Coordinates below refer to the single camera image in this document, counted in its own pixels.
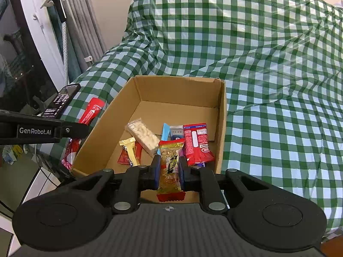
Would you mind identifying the brown cardboard box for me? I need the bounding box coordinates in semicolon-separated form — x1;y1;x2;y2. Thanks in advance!
70;75;227;204

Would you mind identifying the braided steamer hose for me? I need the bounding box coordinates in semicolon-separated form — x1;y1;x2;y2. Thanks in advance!
61;21;71;84

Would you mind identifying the small red snack packet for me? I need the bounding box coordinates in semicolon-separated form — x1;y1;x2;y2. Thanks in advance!
117;143;142;165

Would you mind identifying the teal curtain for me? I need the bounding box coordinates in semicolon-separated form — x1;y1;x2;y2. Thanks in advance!
47;5;82;82

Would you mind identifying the green checked blanket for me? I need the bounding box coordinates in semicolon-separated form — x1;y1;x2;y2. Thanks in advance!
35;0;343;239

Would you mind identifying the yellow brown snack bar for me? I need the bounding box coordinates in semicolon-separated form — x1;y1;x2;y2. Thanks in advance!
157;139;186;202

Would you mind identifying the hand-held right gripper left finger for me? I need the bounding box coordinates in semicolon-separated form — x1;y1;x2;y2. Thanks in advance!
69;155;161;215

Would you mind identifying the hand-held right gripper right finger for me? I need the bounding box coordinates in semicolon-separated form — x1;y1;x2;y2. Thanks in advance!
179;156;268;215

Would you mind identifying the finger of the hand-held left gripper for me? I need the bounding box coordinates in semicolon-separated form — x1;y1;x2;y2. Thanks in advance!
61;122;90;140

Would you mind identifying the light blue snack packet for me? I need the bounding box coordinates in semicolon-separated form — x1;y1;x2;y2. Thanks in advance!
158;123;172;156

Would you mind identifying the white framed door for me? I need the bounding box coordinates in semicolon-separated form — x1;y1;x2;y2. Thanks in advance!
0;0;67;113

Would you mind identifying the black smartphone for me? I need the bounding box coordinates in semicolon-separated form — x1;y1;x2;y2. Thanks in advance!
40;84;81;118

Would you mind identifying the long red snack packet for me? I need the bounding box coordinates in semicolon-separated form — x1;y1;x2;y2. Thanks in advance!
183;123;215;166
61;98;105;170

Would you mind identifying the gold candy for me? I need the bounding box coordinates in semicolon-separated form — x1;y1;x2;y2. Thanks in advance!
119;137;141;166

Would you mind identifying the clear nougat snack packet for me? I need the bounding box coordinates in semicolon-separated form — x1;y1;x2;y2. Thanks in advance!
125;118;160;158

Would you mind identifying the white and blue packet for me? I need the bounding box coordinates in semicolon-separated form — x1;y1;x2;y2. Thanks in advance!
170;125;185;140

